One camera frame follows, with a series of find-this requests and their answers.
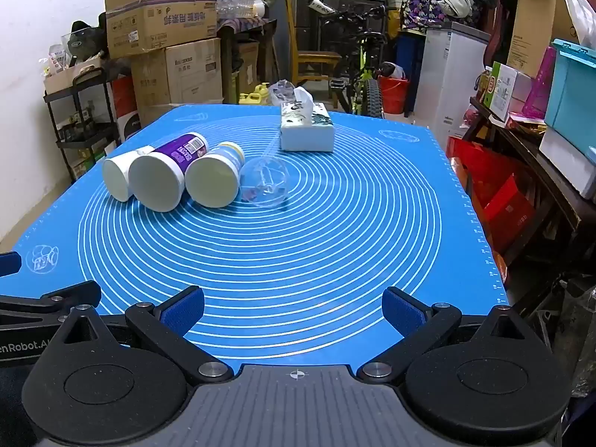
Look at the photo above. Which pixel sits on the white tissue box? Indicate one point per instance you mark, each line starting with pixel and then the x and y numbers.
pixel 308 137

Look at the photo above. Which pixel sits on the red paper bag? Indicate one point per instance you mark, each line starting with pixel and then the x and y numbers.
pixel 500 205

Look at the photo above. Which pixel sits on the dark helmet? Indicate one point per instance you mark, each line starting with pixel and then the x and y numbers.
pixel 86 39

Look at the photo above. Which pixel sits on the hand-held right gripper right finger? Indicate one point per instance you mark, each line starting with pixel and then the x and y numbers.
pixel 401 311

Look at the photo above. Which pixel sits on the white chest freezer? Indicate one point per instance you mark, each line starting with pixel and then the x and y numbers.
pixel 449 79

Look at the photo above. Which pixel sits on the teal plastic storage box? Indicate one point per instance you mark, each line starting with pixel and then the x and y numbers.
pixel 572 88

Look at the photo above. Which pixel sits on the yellow plastic jug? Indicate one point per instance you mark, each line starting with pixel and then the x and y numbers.
pixel 254 95

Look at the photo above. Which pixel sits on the dark wooden desk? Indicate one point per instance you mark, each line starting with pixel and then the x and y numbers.
pixel 251 30

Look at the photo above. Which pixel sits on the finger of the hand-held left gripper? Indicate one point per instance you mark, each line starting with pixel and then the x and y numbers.
pixel 56 299
pixel 9 263

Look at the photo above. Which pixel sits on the purple label white cup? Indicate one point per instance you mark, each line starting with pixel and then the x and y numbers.
pixel 156 182

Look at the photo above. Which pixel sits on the blue silicone mat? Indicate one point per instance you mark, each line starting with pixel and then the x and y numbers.
pixel 288 251

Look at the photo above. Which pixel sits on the black metal shelf rack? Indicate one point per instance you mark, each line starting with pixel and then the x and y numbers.
pixel 100 102

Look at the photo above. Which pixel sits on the dark wooden side table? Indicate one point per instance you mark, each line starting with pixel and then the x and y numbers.
pixel 545 186

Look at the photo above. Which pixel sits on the open printed cardboard box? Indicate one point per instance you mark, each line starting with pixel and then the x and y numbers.
pixel 158 25

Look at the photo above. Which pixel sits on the white storage box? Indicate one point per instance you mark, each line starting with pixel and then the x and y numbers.
pixel 570 163

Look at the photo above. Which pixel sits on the clear plastic cup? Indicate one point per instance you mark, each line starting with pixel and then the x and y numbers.
pixel 266 182

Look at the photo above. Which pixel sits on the pink transparent container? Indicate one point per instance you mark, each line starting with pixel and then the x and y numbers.
pixel 540 86

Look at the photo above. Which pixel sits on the red bucket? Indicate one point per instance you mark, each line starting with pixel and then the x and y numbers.
pixel 395 95

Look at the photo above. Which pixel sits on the green white carton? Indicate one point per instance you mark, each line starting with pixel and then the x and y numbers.
pixel 500 86

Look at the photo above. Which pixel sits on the white bottle yellow lid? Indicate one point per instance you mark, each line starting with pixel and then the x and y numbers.
pixel 212 182

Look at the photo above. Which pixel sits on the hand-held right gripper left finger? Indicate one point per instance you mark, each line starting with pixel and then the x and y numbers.
pixel 185 311

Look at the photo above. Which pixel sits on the black green bicycle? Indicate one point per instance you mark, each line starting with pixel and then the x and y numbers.
pixel 368 88

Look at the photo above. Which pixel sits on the tall brown cardboard box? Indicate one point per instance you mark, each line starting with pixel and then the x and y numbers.
pixel 531 32

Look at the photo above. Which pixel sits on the floral fabric bag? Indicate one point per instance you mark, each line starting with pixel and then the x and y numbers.
pixel 423 4

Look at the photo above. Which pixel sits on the white plastic bag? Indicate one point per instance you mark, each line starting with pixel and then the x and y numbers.
pixel 582 14

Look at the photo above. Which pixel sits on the crumpled clear plastic bag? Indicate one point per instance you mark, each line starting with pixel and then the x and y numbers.
pixel 281 91

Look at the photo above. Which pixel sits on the wooden chair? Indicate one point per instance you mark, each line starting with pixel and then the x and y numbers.
pixel 312 58

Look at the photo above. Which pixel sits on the small white bottle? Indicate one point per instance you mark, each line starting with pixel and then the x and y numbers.
pixel 116 176

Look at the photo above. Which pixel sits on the large brown cardboard box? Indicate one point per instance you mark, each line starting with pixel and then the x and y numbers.
pixel 186 74

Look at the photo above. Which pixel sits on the clear plastic bottles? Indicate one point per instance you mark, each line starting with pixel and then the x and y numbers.
pixel 237 8

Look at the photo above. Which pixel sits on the shallow cardboard box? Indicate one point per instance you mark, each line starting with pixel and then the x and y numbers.
pixel 70 77

